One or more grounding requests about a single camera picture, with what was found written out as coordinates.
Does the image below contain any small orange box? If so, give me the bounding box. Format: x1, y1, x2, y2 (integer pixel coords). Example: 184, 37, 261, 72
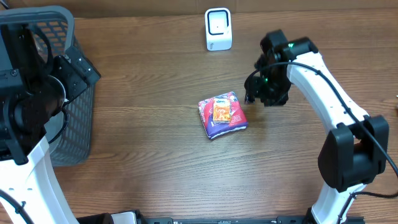
213, 98, 231, 123

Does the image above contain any red purple pad pack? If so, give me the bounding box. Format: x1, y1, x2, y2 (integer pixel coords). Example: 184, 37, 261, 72
198, 91, 248, 139

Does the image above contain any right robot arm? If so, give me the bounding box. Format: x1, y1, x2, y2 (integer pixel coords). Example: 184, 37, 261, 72
244, 30, 392, 223

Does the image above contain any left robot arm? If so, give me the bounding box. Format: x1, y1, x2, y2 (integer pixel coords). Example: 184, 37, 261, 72
1, 22, 100, 223

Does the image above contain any white barcode scanner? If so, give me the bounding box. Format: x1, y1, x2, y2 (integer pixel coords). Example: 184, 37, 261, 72
205, 7, 233, 51

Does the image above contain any grey plastic shopping basket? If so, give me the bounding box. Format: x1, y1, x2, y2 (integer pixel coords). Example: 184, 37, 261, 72
1, 6, 101, 166

